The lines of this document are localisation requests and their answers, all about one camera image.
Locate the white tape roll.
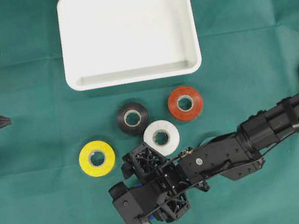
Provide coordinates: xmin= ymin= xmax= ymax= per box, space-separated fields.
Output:
xmin=143 ymin=120 xmax=180 ymax=156

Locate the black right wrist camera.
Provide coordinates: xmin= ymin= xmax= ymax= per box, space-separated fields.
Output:
xmin=108 ymin=182 xmax=167 ymax=224

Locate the black tape roll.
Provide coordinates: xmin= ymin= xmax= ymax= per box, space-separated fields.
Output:
xmin=116 ymin=102 xmax=150 ymax=136

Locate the red tape roll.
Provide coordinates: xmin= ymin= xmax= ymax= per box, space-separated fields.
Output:
xmin=167 ymin=86 xmax=204 ymax=122

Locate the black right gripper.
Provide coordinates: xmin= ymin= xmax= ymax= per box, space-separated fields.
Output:
xmin=121 ymin=143 xmax=209 ymax=223

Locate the yellow tape roll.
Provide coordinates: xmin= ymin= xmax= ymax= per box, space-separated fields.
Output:
xmin=78 ymin=140 xmax=116 ymax=177

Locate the white plastic tray case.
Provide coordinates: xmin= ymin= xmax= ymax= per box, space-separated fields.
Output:
xmin=56 ymin=0 xmax=202 ymax=91

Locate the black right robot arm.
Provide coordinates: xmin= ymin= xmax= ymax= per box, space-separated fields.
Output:
xmin=109 ymin=94 xmax=299 ymax=224

